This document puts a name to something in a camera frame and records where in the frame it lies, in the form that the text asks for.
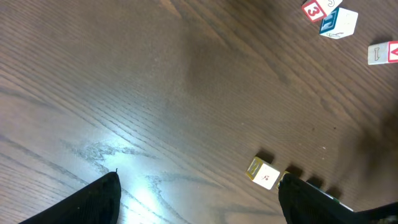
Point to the green edged wooden block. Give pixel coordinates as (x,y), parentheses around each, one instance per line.
(282,177)

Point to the red spiral wooden block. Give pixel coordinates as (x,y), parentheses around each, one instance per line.
(324,193)

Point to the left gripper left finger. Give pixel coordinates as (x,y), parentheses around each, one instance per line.
(97,203)

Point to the red letter A block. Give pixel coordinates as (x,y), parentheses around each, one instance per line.
(383,53)

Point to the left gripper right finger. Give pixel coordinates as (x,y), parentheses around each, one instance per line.
(302,204)

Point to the red number three block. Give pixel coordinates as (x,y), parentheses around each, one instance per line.
(316,10)

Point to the plain cream wooden block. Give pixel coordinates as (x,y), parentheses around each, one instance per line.
(350,209)

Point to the yellow edged bug block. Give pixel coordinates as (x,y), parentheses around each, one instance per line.
(262,173)

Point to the blue letter white block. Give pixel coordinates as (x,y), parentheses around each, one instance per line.
(339,24)

